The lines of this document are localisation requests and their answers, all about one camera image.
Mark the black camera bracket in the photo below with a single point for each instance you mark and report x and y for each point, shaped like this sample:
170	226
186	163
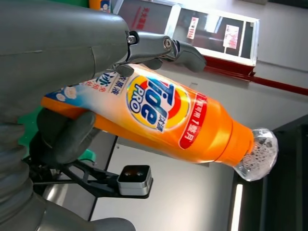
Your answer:
96	185

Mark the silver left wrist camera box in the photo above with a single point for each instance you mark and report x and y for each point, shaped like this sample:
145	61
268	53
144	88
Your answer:
134	188

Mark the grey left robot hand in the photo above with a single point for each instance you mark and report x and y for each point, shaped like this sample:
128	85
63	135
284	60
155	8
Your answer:
47	47

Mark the orange Tide detergent bottle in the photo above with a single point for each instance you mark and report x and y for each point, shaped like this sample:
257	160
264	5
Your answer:
96	4
204	127

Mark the white framed fire cabinet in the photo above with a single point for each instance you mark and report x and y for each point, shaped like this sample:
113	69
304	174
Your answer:
217	35

